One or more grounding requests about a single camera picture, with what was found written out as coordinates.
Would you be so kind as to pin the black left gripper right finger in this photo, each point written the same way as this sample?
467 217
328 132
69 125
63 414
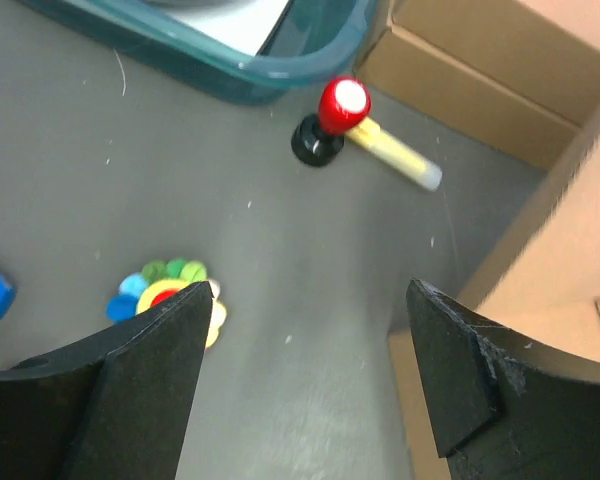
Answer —
502 405

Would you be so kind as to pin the folded cardboard box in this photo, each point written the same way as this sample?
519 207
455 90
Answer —
513 45
420 75

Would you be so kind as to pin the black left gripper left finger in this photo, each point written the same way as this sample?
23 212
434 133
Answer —
113 405

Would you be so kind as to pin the red black stamp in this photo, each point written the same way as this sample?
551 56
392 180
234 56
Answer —
320 136

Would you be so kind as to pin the lower folded cardboard box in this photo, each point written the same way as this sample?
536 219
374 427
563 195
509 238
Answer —
420 75

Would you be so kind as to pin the yellow glue stick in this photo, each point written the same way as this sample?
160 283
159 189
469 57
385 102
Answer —
369 135

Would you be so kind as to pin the rainbow flower toy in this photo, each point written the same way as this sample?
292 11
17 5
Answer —
159 280

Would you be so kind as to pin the upper folded cardboard box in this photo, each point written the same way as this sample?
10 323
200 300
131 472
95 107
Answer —
513 45

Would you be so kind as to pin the white paper sheet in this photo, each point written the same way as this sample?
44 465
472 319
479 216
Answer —
243 25

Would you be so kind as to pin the teal plastic bin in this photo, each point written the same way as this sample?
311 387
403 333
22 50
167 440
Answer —
312 42

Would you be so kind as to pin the brown cardboard box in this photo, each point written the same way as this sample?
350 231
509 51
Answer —
542 279

